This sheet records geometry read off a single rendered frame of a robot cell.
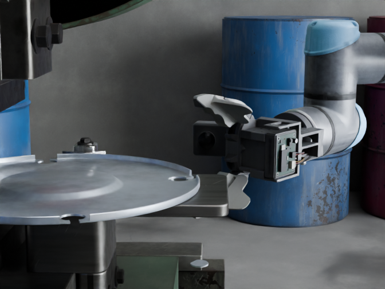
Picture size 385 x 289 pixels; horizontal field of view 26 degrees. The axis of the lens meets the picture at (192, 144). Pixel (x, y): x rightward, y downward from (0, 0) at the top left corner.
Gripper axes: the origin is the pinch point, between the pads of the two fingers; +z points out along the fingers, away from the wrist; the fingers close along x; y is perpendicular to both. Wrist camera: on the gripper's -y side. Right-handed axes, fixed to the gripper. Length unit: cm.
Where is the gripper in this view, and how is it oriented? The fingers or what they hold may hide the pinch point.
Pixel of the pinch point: (188, 157)
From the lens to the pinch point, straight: 100.7
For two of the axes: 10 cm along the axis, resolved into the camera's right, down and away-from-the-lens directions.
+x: -0.1, 9.8, 1.9
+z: -6.3, 1.4, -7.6
